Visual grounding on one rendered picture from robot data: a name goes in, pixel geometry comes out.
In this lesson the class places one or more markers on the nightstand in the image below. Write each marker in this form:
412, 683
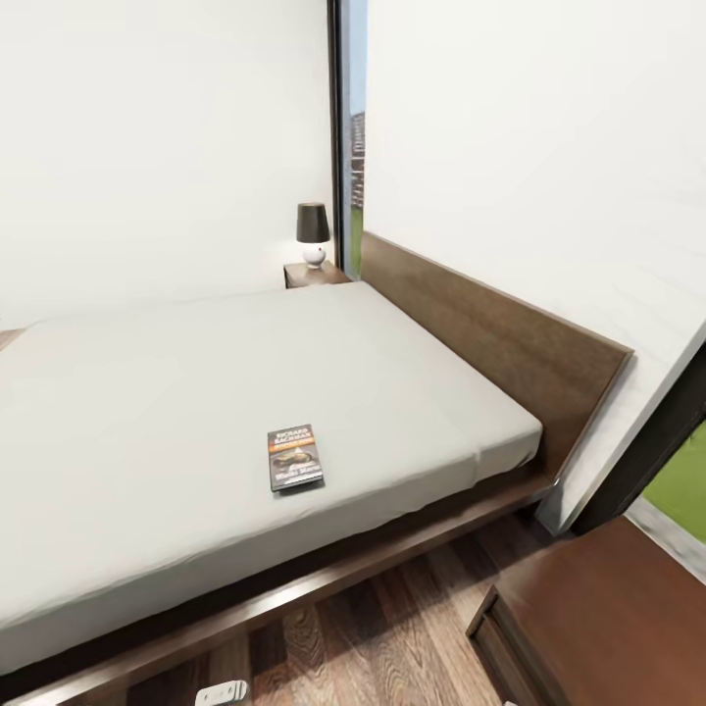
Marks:
610, 619
300, 275

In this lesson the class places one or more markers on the bed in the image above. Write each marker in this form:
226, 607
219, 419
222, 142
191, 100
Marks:
138, 527

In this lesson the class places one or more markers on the table lamp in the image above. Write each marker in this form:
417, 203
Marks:
312, 228

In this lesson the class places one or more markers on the hardback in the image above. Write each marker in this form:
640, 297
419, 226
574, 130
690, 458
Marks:
293, 458

